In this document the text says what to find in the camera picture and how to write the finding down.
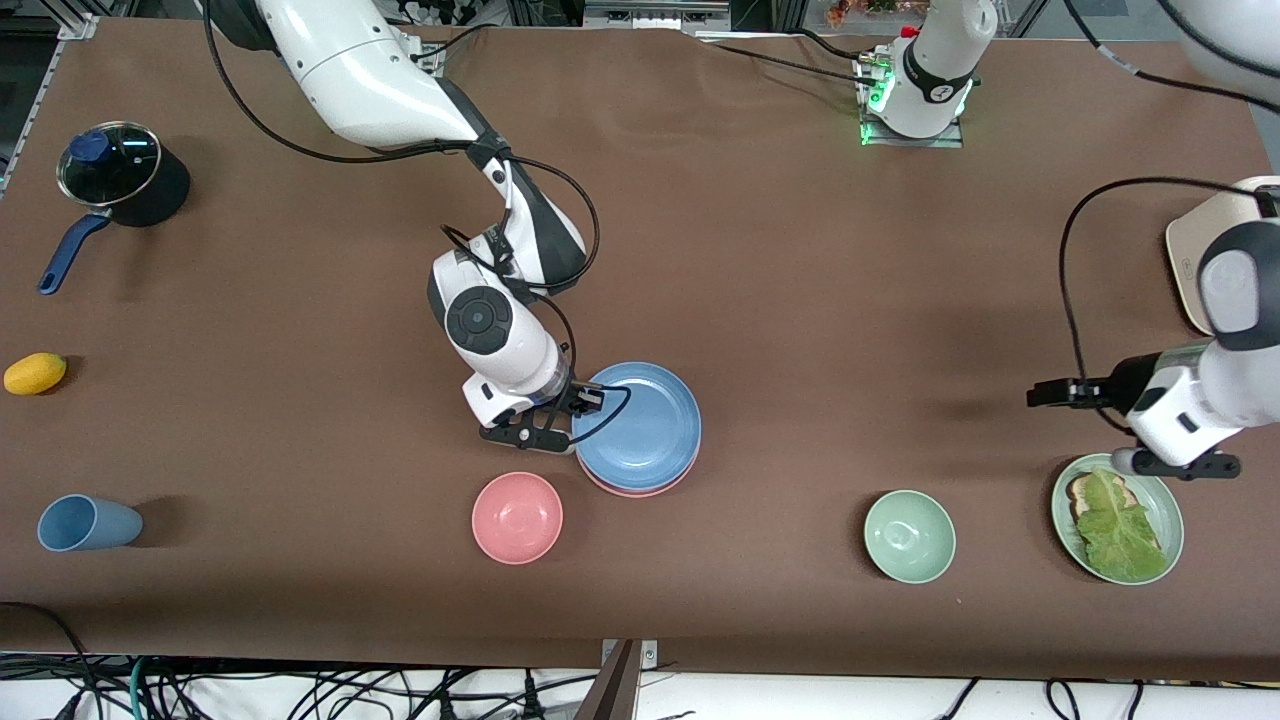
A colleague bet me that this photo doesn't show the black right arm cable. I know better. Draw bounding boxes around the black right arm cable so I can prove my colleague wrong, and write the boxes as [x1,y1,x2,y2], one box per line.
[203,0,633,448]

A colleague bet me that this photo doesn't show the dark angled metal bar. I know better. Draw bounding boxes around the dark angled metal bar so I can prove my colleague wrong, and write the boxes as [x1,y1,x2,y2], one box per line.
[572,640,642,720]

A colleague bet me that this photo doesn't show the small pink bowl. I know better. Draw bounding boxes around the small pink bowl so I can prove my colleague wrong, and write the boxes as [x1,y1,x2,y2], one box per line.
[471,471,564,566]

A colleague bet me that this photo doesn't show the pink plate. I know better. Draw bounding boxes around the pink plate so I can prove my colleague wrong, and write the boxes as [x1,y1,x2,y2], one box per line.
[580,445,701,500]

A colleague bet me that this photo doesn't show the yellow lemon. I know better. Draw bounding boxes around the yellow lemon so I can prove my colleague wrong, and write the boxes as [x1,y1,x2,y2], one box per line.
[3,352,68,397]

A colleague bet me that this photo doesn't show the grey metal bracket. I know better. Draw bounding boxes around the grey metal bracket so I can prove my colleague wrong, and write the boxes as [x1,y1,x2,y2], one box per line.
[600,638,659,671]

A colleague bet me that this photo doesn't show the beige rounded board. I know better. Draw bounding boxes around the beige rounded board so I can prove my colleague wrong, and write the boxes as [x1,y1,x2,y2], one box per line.
[1164,178,1280,337]

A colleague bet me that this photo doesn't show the blue plate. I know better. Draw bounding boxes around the blue plate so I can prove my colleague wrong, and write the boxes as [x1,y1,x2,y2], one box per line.
[573,361,703,492]

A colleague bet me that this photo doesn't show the green oval plate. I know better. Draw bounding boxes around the green oval plate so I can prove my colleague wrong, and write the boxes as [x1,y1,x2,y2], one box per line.
[1050,453,1186,586]

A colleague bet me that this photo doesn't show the small green bowl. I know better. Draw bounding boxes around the small green bowl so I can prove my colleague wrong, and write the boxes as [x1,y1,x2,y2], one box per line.
[863,489,957,585]

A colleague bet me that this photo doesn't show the toasted bread slice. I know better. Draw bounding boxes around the toasted bread slice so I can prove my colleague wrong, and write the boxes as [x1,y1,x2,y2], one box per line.
[1065,473,1136,521]

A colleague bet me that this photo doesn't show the black pot blue handle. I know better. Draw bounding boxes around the black pot blue handle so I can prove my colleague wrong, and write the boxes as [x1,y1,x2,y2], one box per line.
[37,130,192,297]

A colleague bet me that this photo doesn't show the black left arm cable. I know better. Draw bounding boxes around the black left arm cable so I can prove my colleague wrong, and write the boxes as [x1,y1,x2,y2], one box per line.
[1058,0,1280,438]

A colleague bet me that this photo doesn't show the brown table cover sheet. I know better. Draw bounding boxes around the brown table cover sheet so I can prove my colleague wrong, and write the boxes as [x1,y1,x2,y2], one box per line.
[0,16,1280,683]

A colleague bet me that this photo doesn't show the black floor cable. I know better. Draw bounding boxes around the black floor cable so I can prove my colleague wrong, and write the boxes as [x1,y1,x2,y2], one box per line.
[0,600,101,720]

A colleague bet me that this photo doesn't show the red orange plastic items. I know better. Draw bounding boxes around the red orange plastic items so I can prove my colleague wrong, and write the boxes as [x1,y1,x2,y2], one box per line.
[824,0,933,28]

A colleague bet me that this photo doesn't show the blue cup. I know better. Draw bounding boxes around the blue cup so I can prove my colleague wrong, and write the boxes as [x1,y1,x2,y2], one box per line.
[37,494,144,553]

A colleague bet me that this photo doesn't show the green lettuce leaf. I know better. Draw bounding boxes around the green lettuce leaf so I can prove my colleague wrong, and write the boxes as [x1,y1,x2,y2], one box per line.
[1075,467,1169,583]

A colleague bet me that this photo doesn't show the glass lid blue knob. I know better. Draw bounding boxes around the glass lid blue knob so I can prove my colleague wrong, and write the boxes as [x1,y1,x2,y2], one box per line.
[57,121,162,208]

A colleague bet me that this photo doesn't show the black base power cable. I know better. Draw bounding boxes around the black base power cable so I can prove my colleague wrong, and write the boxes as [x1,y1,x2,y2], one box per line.
[698,28,886,89]
[405,20,501,63]

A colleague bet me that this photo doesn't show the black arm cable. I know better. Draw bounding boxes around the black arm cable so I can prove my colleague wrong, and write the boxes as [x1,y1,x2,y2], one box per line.
[1058,0,1280,438]
[203,0,633,448]

